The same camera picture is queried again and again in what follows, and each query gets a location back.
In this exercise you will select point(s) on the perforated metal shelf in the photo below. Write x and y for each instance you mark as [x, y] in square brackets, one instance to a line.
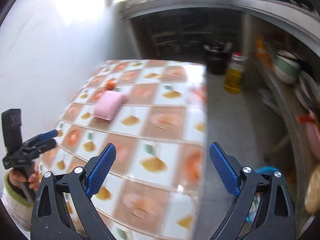
[287, 120]

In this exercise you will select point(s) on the person's left hand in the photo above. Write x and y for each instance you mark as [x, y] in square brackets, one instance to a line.
[33, 180]

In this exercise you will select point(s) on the orange packet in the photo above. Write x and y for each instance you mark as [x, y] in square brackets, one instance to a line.
[263, 50]

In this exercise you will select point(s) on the pink basin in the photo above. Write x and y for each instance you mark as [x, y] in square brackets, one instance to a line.
[313, 135]

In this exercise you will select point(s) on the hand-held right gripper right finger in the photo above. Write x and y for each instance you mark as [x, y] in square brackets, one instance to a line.
[223, 167]

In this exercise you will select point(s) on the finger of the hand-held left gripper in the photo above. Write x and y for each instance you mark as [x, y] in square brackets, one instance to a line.
[47, 134]
[45, 145]

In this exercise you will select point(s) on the person's left forearm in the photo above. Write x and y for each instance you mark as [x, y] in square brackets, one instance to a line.
[15, 205]

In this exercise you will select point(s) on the cooking oil bottle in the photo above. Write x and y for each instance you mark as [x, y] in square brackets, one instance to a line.
[233, 77]

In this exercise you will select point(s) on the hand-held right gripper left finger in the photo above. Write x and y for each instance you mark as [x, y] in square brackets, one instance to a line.
[101, 170]

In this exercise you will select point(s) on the grey kitchen counter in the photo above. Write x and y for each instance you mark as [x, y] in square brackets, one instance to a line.
[200, 1]

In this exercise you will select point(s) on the small orange fruit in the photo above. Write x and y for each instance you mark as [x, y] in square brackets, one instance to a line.
[110, 85]

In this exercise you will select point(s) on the stack of plates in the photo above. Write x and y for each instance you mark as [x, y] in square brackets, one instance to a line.
[306, 87]

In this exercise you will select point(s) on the crumpled white paper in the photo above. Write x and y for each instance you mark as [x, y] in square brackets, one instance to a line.
[270, 101]

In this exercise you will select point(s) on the yellow food bag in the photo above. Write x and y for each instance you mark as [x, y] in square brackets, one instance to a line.
[312, 192]

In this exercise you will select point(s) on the blue plastic basket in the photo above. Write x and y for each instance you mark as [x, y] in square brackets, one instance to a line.
[266, 169]

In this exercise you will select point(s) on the stack of bowls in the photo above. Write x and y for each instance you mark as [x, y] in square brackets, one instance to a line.
[285, 67]

